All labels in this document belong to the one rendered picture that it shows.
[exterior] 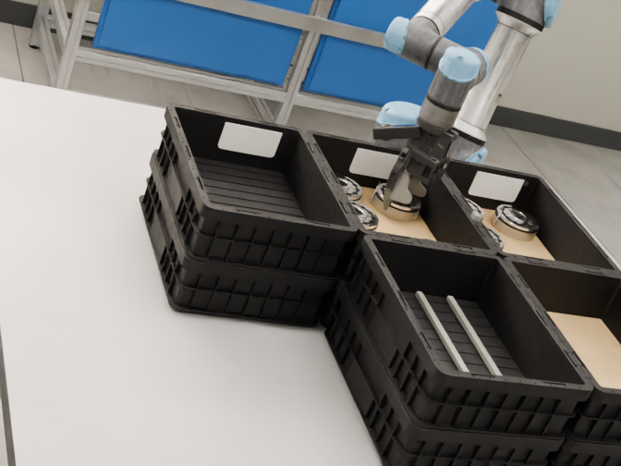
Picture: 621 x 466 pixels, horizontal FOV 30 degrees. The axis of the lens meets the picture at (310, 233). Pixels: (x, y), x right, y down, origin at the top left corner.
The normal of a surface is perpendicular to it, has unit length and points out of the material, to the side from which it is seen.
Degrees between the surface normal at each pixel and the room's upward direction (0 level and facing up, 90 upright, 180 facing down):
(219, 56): 90
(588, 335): 0
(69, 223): 0
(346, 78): 90
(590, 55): 90
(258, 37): 90
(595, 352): 0
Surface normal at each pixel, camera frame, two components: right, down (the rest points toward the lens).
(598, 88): 0.28, 0.55
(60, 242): 0.33, -0.83
